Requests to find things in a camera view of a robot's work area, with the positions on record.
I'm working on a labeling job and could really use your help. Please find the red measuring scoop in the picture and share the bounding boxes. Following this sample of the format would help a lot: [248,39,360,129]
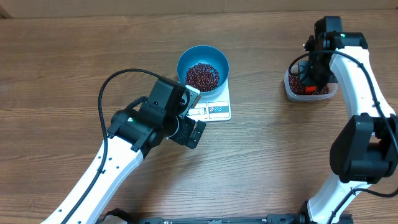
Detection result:
[305,86,317,95]

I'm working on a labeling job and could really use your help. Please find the white kitchen scale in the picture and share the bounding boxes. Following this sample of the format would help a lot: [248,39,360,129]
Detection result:
[187,79,231,122]

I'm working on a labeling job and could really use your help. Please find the clear plastic container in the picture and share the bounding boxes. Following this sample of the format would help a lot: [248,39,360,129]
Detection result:
[284,70,338,102]

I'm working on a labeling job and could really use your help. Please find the red beans in bowl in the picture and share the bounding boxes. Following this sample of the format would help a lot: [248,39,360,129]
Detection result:
[185,63,220,92]

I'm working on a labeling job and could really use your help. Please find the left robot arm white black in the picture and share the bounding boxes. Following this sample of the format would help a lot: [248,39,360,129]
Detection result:
[44,78,206,223]

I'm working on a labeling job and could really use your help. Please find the blue bowl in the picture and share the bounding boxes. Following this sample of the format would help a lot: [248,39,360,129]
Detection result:
[177,45,229,87]

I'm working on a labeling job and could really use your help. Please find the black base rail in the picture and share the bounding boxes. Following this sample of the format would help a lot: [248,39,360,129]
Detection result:
[95,214,313,224]

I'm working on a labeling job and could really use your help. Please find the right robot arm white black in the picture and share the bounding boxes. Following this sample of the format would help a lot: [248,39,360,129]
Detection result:
[296,16,397,223]

